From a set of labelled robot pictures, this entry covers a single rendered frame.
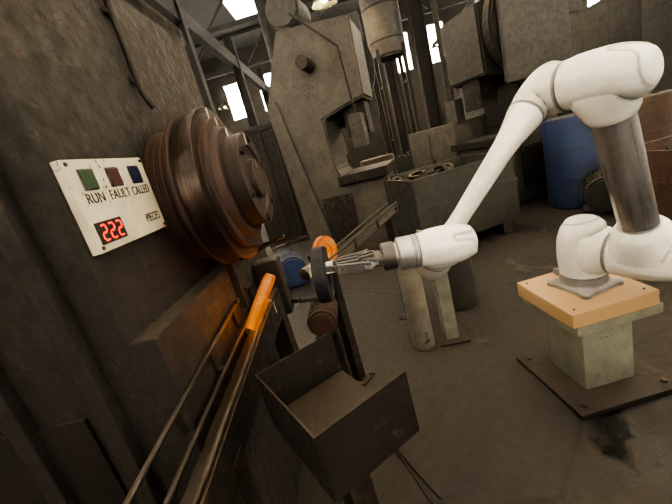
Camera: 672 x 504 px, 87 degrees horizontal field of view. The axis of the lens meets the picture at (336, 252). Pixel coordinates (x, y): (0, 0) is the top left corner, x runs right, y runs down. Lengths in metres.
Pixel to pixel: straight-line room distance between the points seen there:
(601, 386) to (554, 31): 3.64
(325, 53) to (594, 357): 3.22
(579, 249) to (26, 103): 1.55
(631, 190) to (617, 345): 0.66
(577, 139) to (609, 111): 2.95
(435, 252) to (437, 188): 2.31
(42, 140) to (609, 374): 1.86
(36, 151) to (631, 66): 1.22
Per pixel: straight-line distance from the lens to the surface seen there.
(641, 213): 1.35
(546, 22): 4.61
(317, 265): 0.89
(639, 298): 1.60
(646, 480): 1.53
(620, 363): 1.78
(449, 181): 3.27
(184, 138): 1.02
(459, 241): 0.93
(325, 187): 3.82
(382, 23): 9.94
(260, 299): 1.07
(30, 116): 0.84
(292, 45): 3.94
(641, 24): 5.49
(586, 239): 1.50
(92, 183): 0.84
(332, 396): 0.88
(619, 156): 1.24
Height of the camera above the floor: 1.13
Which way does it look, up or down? 15 degrees down
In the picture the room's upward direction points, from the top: 15 degrees counter-clockwise
